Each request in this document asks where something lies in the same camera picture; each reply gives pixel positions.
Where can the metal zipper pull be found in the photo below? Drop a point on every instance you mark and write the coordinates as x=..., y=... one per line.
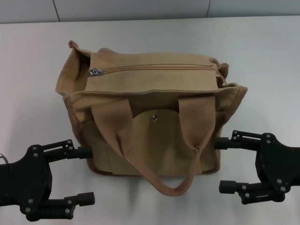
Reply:
x=95, y=72

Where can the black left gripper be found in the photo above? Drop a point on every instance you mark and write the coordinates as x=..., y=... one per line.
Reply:
x=21, y=178

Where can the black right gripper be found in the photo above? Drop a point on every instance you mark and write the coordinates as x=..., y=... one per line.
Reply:
x=281, y=164

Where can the khaki canvas food bag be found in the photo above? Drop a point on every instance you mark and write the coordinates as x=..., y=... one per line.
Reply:
x=150, y=110

